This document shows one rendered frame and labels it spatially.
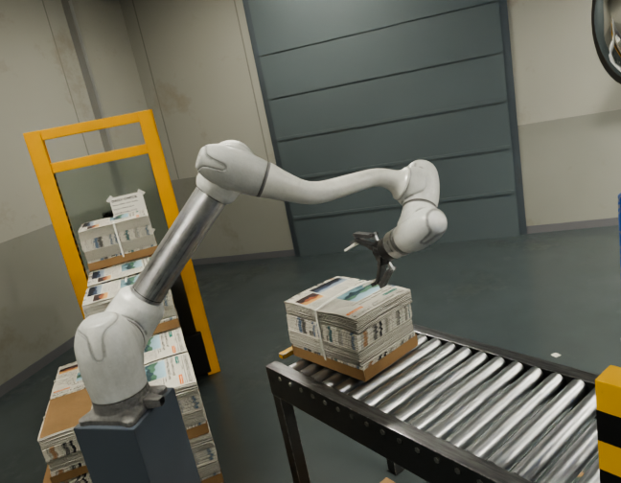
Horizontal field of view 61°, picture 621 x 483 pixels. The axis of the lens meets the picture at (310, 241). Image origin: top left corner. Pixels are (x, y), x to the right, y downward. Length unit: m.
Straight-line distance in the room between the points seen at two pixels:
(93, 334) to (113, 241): 1.59
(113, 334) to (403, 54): 4.55
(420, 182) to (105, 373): 1.01
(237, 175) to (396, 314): 0.79
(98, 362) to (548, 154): 4.84
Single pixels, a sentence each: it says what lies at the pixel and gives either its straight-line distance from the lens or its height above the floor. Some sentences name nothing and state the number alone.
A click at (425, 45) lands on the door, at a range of 5.54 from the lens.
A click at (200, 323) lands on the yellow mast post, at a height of 0.39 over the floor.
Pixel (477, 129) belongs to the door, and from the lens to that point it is 5.55.
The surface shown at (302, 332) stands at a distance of 1.96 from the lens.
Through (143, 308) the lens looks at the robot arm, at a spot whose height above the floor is 1.23.
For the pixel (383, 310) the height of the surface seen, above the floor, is 1.01.
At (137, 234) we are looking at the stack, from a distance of 3.05.
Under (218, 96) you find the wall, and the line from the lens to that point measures 6.23.
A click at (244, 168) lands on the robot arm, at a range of 1.39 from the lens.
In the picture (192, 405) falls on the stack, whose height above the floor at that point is 0.73.
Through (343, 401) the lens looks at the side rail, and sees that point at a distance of 1.75.
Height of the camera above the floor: 1.73
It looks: 15 degrees down
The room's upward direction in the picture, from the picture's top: 11 degrees counter-clockwise
